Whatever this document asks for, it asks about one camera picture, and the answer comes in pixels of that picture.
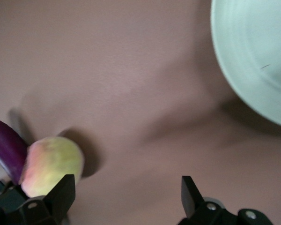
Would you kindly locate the light green plate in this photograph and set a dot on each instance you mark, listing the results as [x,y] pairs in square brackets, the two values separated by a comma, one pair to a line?
[255,51]

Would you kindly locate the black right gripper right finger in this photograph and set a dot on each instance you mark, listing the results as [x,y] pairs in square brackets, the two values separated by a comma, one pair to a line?
[192,199]

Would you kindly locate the yellow pink peach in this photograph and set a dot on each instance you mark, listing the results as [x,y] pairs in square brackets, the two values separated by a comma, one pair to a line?
[53,164]

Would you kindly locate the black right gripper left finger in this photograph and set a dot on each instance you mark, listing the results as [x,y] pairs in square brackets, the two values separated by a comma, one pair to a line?
[61,199]

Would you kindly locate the purple eggplant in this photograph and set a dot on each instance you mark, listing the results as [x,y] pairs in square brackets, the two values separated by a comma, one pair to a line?
[7,147]

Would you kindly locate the brown table cover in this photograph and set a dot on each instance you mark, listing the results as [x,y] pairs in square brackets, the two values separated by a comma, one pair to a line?
[107,70]

